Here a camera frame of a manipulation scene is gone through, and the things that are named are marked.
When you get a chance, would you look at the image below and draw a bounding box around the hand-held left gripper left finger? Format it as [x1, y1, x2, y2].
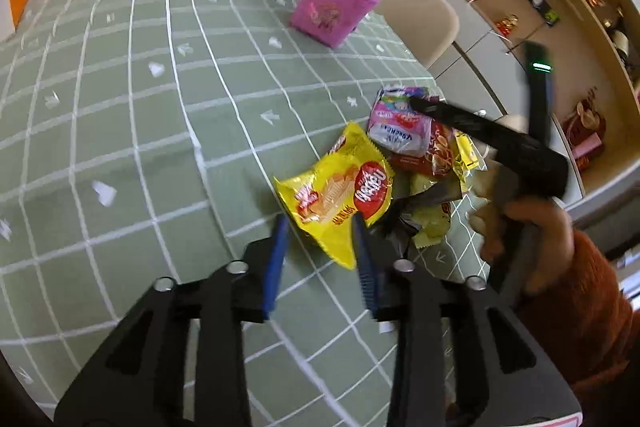
[52, 214, 291, 427]

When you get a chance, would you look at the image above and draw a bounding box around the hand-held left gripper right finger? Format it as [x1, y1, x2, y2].
[350, 212, 584, 427]

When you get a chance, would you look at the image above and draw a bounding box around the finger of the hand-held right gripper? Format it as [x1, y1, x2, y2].
[409, 96, 522, 168]

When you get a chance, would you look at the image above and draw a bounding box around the pink white snack packet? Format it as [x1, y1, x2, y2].
[367, 85, 447, 158]

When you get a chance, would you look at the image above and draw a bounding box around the yellow wafer packet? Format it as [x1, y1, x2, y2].
[273, 121, 396, 271]

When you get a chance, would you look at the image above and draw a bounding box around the person's right forearm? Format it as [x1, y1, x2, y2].
[515, 227, 640, 404]

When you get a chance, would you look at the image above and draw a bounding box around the person's right hand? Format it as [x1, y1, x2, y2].
[467, 197, 575, 297]

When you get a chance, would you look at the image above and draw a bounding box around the small yellow packet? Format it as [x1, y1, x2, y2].
[452, 131, 481, 173]

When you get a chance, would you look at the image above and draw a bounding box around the red brown peanut packet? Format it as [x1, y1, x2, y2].
[389, 127, 459, 178]

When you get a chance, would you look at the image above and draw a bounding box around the white sideboard cabinet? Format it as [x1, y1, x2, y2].
[360, 0, 587, 229]

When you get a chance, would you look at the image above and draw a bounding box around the gold foil snack packet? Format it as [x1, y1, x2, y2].
[399, 172, 464, 251]

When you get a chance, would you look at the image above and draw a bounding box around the red seated figurine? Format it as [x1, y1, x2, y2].
[495, 14, 521, 39]

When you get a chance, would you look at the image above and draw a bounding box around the beige dining chair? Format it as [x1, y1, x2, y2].
[372, 0, 460, 70]

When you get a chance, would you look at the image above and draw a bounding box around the pink plastic box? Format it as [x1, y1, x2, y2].
[288, 0, 380, 49]

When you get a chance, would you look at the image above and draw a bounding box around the wooden wall shelf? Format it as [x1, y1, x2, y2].
[370, 0, 640, 208]

